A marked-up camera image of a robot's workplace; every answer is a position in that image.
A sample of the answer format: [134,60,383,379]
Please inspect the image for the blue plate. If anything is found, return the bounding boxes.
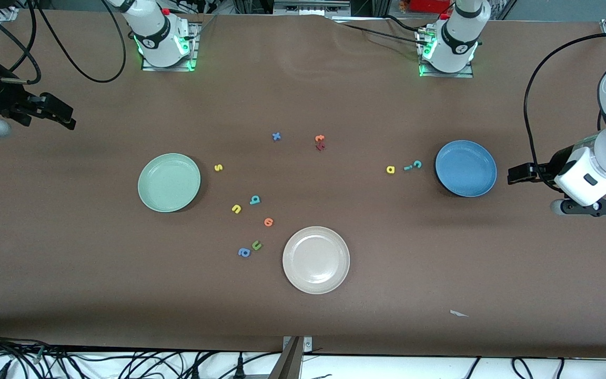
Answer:
[435,139,498,198]

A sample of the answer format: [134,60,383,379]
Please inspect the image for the green plate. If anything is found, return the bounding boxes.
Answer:
[137,153,201,213]

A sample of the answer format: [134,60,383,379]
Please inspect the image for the red box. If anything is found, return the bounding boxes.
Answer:
[410,0,452,14]

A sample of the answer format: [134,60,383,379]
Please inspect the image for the beige plate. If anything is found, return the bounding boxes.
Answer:
[282,226,351,295]

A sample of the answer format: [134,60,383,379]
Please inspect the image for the brown table cover sheet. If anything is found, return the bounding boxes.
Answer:
[0,9,606,360]

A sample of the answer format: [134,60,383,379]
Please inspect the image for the grey metal box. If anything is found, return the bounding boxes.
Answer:
[273,0,352,16]

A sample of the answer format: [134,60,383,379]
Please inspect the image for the aluminium profile bar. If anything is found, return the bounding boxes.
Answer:
[268,337,304,379]

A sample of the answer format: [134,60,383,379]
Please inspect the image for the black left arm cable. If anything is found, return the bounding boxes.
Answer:
[523,32,606,191]

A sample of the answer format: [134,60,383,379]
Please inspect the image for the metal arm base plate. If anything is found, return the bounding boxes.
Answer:
[141,21,199,72]
[419,26,475,79]

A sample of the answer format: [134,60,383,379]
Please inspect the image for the thin black cable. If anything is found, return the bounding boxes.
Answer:
[382,15,430,33]
[335,22,432,47]

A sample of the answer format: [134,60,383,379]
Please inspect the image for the metal corner bracket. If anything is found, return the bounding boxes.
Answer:
[282,336,314,353]

